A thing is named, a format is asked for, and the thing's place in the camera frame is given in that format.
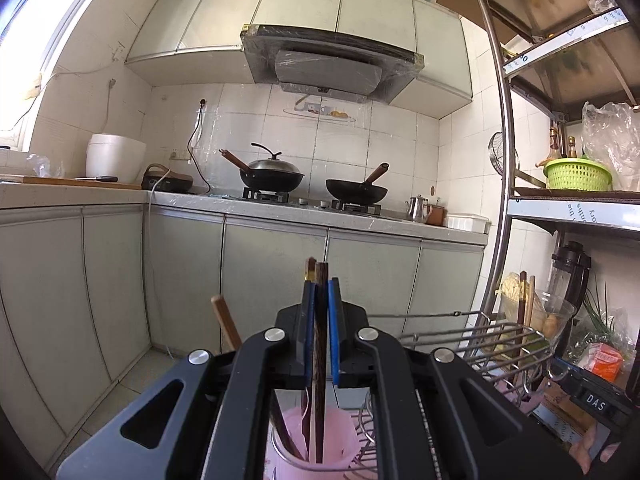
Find wooden handled utensil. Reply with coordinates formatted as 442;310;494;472
212;295;303;460

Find light wooden chopstick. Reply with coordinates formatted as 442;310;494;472
518;271;536;358

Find dark brown chopstick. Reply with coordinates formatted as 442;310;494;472
314;262;329;464

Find person's right hand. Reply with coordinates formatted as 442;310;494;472
568;422;620;474

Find orange food packet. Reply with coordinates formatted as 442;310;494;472
578;342;624;382

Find pink plastic rack insert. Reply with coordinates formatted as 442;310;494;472
261;391;547;480

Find green onions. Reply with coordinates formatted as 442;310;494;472
579;282;634;360

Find clear container of vegetables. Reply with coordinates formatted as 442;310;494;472
497;271;576;356

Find black blender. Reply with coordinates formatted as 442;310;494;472
541;240;591;358

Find white food container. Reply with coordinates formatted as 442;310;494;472
444;214;491;234

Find brown clay pot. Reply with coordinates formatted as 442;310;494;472
425;204;446;226

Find steel kettle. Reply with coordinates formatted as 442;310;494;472
406;195;431;223

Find gas stove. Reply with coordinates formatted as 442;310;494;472
207;188;404;220

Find green plastic basket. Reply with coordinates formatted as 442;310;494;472
544;158;613;192

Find small black electric appliance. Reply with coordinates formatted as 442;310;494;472
141;162;193;193

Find black wok without lid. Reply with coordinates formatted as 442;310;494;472
326;162;390;206

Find black wok with lid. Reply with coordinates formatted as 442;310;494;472
219;143;304;193

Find clear plastic bag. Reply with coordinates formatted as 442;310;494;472
582;102;640;192

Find white rice cooker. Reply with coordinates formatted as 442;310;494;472
86;133;146;184

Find wooden cutting board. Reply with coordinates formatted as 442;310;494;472
1;174;141;191

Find range hood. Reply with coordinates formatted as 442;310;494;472
240;24;424;104

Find metal storage shelf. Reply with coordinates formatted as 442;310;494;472
470;0;640;441

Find metal wire utensil rack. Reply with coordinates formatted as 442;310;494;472
265;312;552;479

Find wire mesh strainer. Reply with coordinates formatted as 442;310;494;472
488;131;504;176

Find upper wall cabinets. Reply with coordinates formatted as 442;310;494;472
126;0;473;118

